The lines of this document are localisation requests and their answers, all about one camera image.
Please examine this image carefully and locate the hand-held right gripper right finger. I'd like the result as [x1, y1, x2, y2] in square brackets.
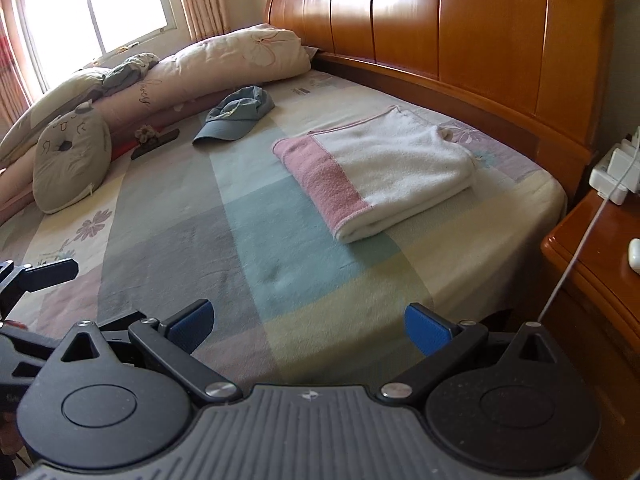
[377, 303, 556, 403]

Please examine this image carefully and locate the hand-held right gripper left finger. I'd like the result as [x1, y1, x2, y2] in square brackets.
[62, 299, 241, 406]

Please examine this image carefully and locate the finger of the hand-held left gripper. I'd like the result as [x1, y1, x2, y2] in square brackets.
[97, 310, 148, 333]
[0, 258, 80, 318]

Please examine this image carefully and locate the pink and white sweater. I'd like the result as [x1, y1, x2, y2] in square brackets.
[272, 105, 476, 245]

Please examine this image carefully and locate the grey cat-face cushion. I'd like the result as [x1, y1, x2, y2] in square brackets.
[32, 102, 113, 215]

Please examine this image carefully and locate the pastel checked bedsheet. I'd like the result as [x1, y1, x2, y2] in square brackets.
[0, 69, 568, 391]

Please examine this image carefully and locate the grey pillow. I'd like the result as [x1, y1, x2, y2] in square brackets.
[0, 66, 113, 163]

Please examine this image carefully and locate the wooden nightstand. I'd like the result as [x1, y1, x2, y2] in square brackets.
[540, 190, 640, 480]

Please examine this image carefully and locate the pink plaid curtain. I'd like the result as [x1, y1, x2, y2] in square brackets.
[0, 10, 31, 131]

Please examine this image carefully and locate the blue cap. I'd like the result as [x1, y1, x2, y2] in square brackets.
[192, 86, 276, 146]

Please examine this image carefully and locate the blue-grey cloth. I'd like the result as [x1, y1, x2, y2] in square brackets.
[101, 52, 161, 96]

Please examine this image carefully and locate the white power strip with chargers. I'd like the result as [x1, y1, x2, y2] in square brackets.
[589, 127, 640, 206]

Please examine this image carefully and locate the long beige floral pillow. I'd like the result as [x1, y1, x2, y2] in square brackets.
[0, 24, 313, 226]

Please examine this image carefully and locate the window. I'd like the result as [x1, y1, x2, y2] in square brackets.
[12, 0, 181, 96]

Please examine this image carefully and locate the wooden bed headboard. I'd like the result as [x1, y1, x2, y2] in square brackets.
[267, 0, 616, 201]

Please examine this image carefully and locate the white cable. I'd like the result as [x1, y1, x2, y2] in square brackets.
[537, 160, 640, 323]

